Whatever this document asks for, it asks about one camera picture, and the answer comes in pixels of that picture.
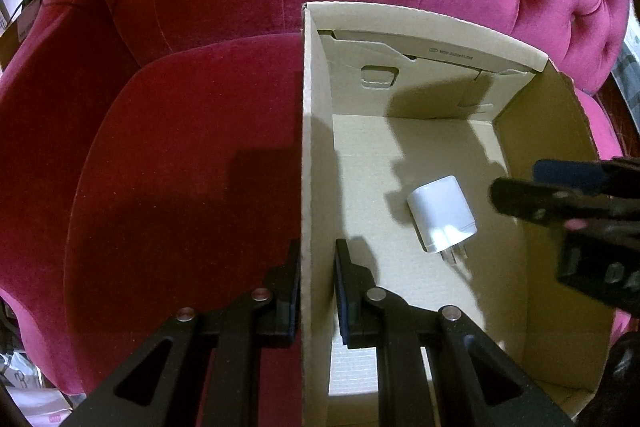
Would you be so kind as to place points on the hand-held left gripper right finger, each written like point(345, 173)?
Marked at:
point(345, 302)

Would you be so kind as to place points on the white plastic bag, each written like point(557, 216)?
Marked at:
point(20, 372)

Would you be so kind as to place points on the red velvet tufted sofa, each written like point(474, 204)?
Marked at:
point(200, 132)

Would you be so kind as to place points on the grey cloth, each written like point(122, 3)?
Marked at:
point(627, 72)

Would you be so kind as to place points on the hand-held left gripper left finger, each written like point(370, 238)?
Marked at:
point(285, 302)

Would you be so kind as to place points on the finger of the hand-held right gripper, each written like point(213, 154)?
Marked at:
point(525, 202)
point(565, 174)

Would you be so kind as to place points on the large white charger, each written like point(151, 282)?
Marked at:
point(440, 212)

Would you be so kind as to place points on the cardboard box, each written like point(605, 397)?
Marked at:
point(380, 157)

